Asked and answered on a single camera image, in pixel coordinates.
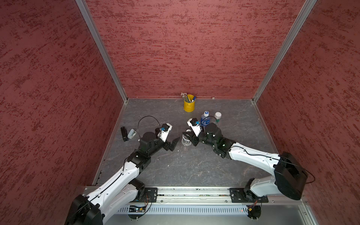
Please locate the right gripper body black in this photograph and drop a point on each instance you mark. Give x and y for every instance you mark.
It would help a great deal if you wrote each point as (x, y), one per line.
(202, 138)

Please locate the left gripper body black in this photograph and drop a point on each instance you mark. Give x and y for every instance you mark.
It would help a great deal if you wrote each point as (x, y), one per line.
(165, 145)

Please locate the small clear bottle white label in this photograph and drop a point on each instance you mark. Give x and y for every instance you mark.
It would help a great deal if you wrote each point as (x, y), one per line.
(185, 140)

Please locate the clear bottle blue label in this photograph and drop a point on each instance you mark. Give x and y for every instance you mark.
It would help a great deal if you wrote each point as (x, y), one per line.
(204, 121)

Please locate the blue white bottle cap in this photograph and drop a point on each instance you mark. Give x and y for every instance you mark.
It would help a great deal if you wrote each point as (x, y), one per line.
(206, 114)

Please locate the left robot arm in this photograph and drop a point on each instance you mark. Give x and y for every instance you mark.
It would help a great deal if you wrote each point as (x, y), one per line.
(100, 205)

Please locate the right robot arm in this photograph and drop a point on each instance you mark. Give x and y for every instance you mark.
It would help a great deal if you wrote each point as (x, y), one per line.
(286, 176)

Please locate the yellow pencil cup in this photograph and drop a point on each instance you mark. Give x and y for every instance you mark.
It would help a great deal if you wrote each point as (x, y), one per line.
(189, 107)

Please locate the grey small stapler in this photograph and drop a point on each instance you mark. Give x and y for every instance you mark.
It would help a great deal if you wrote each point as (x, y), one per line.
(131, 133)

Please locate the black stapler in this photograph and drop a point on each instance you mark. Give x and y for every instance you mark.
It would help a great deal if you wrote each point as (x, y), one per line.
(124, 134)

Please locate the pencils bundle in cup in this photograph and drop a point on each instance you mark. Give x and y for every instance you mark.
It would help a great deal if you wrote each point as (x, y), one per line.
(186, 98)

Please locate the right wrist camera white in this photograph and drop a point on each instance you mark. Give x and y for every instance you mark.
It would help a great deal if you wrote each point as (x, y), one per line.
(195, 125)

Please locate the aluminium mounting rail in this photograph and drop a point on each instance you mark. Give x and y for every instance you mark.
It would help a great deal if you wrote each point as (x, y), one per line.
(218, 195)

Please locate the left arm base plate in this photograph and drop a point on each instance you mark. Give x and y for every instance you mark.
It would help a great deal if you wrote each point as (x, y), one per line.
(149, 195)

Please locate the perforated cable tray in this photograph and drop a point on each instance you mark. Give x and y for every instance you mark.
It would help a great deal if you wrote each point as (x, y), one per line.
(198, 210)

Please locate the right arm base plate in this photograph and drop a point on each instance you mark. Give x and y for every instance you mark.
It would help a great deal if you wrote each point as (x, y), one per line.
(239, 195)

